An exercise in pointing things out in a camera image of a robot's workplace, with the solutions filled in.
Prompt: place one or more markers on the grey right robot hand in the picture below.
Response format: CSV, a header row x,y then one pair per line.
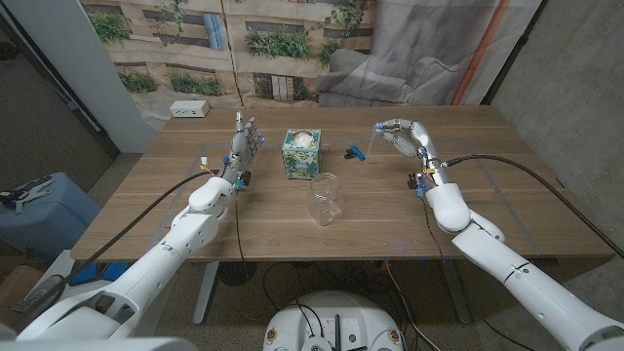
x,y
425,141

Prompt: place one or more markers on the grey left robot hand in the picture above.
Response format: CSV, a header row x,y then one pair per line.
x,y
240,151

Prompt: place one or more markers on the clear plastic pipette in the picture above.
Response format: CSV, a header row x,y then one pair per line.
x,y
370,146

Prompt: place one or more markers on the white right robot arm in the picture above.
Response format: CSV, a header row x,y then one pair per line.
x,y
517,273

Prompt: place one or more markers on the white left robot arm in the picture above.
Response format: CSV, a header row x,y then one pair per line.
x,y
161,263

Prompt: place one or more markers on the teal floral tissue box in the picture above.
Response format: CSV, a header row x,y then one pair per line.
x,y
301,161

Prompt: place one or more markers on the clear plastic cup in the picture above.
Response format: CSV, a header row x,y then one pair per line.
x,y
325,209

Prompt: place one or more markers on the grey hand-held gripper tool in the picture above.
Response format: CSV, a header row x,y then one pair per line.
x,y
29,192

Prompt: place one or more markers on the brown cardboard box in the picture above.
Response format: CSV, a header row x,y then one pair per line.
x,y
14,287

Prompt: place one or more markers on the white power strip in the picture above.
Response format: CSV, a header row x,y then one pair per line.
x,y
189,108

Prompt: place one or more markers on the blue and black clip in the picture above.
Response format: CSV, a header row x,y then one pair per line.
x,y
357,152

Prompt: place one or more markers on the printed fabric backdrop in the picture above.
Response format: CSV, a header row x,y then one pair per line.
x,y
292,73

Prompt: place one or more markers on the black round perforated disc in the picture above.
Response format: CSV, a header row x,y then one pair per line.
x,y
237,273

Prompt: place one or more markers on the blue flat panel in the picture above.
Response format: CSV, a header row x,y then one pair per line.
x,y
114,270

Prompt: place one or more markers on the white robot torso base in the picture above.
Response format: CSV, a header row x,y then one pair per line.
x,y
292,317

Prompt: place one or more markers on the blue-grey storage case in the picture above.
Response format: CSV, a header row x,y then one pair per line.
x,y
49,224

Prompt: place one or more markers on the white floor platform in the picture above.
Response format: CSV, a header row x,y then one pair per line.
x,y
61,263

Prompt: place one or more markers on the grey foot pedal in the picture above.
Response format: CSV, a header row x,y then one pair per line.
x,y
41,294

